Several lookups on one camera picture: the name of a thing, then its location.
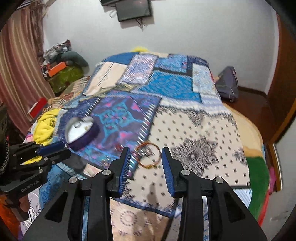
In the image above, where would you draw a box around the black wall television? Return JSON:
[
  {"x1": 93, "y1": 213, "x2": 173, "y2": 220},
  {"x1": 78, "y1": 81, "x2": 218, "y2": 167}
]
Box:
[{"x1": 100, "y1": 0, "x2": 120, "y2": 6}]

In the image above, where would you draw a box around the grey purple backpack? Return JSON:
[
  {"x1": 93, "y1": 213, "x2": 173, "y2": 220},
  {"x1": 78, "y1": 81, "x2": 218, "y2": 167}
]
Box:
[{"x1": 215, "y1": 66, "x2": 239, "y2": 102}]

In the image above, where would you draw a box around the red striped curtain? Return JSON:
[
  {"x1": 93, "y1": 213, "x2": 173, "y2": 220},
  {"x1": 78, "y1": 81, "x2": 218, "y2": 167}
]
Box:
[{"x1": 1, "y1": 1, "x2": 55, "y2": 134}]

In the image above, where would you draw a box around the striped bedsheet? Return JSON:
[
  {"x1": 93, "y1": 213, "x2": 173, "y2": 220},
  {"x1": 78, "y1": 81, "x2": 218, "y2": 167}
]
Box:
[{"x1": 48, "y1": 76, "x2": 90, "y2": 108}]

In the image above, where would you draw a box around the orange beaded bracelet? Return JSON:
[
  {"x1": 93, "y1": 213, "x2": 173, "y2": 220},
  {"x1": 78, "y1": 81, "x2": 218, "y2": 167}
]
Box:
[{"x1": 134, "y1": 141, "x2": 162, "y2": 169}]

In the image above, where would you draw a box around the yellow cartoon blanket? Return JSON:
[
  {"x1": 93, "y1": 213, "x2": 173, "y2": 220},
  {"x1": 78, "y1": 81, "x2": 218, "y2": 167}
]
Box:
[{"x1": 33, "y1": 108, "x2": 61, "y2": 146}]

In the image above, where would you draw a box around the purple heart-shaped jewelry box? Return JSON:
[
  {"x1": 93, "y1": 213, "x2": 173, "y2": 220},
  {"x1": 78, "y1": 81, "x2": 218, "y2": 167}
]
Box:
[{"x1": 65, "y1": 116, "x2": 100, "y2": 151}]

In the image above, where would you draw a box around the brown wooden door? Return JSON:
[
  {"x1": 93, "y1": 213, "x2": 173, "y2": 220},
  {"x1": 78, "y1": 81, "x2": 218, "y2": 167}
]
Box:
[{"x1": 267, "y1": 16, "x2": 295, "y2": 142}]

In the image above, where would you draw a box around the patchwork patterned bed blanket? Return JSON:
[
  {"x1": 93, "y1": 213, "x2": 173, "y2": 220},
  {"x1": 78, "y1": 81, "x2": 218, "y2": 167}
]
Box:
[{"x1": 39, "y1": 52, "x2": 252, "y2": 240}]

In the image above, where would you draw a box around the small black wall monitor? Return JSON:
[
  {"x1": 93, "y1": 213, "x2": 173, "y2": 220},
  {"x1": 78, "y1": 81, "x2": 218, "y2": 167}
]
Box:
[{"x1": 115, "y1": 0, "x2": 152, "y2": 22}]

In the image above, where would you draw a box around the orange box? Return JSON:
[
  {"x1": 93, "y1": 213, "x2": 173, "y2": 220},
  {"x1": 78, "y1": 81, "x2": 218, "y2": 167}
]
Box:
[{"x1": 48, "y1": 62, "x2": 67, "y2": 77}]

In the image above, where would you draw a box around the pile of clothes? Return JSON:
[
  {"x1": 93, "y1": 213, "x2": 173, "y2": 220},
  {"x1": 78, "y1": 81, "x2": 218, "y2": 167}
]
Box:
[{"x1": 40, "y1": 40, "x2": 89, "y2": 69}]

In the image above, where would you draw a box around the green patterned storage box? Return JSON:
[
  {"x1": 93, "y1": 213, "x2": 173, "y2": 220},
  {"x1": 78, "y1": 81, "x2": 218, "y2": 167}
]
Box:
[{"x1": 48, "y1": 65, "x2": 84, "y2": 93}]

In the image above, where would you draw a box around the red box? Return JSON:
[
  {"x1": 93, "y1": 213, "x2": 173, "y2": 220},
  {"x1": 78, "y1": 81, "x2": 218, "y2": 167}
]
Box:
[{"x1": 27, "y1": 97, "x2": 48, "y2": 118}]

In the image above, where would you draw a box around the red string bracelet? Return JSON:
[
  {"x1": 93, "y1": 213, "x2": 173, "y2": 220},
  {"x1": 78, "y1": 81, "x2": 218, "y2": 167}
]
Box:
[{"x1": 113, "y1": 143, "x2": 125, "y2": 155}]

